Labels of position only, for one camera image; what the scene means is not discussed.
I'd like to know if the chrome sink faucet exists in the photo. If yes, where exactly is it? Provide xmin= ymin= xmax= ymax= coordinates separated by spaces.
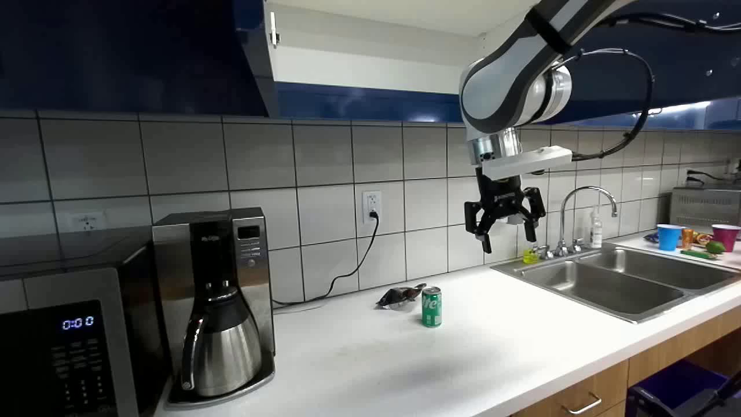
xmin=540 ymin=184 xmax=620 ymax=261

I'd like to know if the wooden base cabinet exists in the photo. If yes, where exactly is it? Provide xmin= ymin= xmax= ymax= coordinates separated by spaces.
xmin=512 ymin=306 xmax=741 ymax=417

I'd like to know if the black power cord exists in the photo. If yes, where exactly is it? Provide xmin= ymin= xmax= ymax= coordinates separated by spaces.
xmin=272 ymin=211 xmax=382 ymax=310

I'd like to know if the blue plastic cup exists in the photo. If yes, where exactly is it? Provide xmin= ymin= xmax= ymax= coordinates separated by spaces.
xmin=655 ymin=223 xmax=684 ymax=255

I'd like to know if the black microwave oven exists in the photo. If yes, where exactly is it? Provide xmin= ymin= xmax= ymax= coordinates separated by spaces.
xmin=0 ymin=230 xmax=168 ymax=417

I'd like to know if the white empty wall outlet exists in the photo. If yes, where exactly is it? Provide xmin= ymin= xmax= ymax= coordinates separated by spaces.
xmin=72 ymin=211 xmax=106 ymax=236

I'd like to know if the grey metal box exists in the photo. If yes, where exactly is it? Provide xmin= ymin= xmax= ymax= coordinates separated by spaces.
xmin=667 ymin=185 xmax=741 ymax=230

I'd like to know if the green soda can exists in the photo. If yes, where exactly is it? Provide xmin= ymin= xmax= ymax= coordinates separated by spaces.
xmin=419 ymin=284 xmax=444 ymax=328

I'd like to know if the pink plastic cup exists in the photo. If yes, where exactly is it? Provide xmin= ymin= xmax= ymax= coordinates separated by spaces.
xmin=711 ymin=223 xmax=741 ymax=255

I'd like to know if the white wall outlet with plug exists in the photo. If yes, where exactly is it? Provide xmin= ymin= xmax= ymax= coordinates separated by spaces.
xmin=359 ymin=189 xmax=385 ymax=226

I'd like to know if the stainless steel double sink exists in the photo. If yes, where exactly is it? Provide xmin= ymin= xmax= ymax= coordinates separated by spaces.
xmin=493 ymin=240 xmax=741 ymax=324

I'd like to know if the blue bin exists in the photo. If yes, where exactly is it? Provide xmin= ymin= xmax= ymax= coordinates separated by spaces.
xmin=622 ymin=357 xmax=741 ymax=417

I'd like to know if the dark snack packet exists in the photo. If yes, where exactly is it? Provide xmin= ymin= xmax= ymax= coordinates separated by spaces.
xmin=374 ymin=281 xmax=429 ymax=310

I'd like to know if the black steel coffee maker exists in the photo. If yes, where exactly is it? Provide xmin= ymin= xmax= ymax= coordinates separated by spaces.
xmin=150 ymin=206 xmax=278 ymax=408

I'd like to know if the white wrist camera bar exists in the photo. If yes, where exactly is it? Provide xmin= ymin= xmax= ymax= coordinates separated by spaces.
xmin=482 ymin=143 xmax=573 ymax=180

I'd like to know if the blue closed wall cabinet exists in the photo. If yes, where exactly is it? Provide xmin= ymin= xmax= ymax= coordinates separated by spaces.
xmin=552 ymin=0 xmax=741 ymax=131

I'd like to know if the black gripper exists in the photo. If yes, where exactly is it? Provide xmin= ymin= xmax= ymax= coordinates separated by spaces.
xmin=462 ymin=168 xmax=548 ymax=255

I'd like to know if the blue open cabinet door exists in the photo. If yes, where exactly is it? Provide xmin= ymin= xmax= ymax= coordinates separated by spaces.
xmin=0 ymin=0 xmax=278 ymax=121

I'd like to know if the small white bottle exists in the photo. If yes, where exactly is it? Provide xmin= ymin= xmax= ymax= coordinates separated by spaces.
xmin=588 ymin=211 xmax=607 ymax=250

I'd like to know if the steel coffee carafe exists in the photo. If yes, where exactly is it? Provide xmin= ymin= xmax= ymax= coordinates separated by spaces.
xmin=178 ymin=288 xmax=266 ymax=401

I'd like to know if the silver drawer handle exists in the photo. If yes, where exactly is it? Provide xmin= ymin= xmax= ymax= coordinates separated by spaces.
xmin=565 ymin=393 xmax=607 ymax=417

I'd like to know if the black robot wrist cable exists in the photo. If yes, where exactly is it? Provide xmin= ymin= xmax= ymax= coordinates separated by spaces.
xmin=565 ymin=45 xmax=657 ymax=164

